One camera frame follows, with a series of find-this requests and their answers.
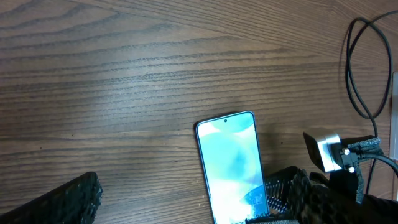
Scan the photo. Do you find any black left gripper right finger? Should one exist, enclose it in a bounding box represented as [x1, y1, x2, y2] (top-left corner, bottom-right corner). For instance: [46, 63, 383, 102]
[287, 169, 397, 224]

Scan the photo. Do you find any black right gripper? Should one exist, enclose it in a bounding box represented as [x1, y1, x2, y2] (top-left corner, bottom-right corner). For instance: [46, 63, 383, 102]
[245, 136, 397, 224]

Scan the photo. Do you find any blue Galaxy smartphone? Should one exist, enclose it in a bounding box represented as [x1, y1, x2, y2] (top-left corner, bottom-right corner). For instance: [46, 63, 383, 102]
[195, 111, 269, 224]

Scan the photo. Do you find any black USB charging cable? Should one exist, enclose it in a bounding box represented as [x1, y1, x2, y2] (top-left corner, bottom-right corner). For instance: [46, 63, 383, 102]
[345, 10, 398, 195]

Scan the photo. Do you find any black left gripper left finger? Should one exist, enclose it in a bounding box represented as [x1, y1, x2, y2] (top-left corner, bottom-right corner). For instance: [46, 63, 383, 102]
[1, 172, 103, 224]

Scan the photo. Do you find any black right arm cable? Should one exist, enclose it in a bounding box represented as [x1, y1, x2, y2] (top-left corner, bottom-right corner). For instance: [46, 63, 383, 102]
[354, 149, 398, 178]

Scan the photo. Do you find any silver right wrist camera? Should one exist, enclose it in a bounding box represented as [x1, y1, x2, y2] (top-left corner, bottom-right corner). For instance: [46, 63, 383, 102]
[303, 128, 342, 173]

